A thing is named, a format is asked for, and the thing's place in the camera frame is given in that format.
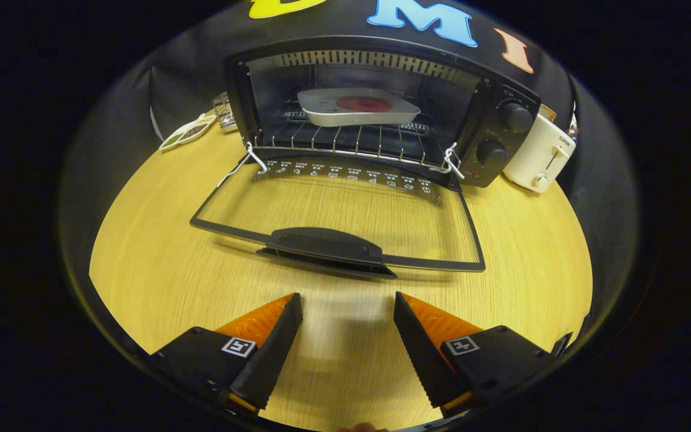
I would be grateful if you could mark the black toaster oven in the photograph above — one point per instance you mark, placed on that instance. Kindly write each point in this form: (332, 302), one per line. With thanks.
(483, 120)

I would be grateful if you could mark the clear plastic water bottle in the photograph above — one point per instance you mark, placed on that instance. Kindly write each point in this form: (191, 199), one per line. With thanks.
(573, 129)

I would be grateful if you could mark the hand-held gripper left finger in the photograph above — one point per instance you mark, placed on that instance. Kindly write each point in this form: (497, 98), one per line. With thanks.
(273, 354)

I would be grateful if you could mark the white divided bean dish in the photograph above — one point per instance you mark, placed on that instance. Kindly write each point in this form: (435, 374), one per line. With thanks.
(186, 133)

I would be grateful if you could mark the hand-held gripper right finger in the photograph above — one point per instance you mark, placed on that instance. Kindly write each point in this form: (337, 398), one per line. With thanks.
(420, 354)

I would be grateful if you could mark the toasted bread slice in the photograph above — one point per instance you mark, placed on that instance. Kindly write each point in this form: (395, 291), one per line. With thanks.
(548, 113)

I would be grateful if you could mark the pink ham slice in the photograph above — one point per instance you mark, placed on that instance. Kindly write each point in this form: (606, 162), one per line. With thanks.
(364, 104)

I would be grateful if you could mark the white square plate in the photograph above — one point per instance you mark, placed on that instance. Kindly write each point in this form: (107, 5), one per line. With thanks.
(333, 114)

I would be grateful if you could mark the black backdrop cloth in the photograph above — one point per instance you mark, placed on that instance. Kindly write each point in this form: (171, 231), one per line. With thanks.
(189, 66)

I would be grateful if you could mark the white pop-up toaster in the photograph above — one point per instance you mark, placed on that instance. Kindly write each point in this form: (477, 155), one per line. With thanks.
(537, 156)

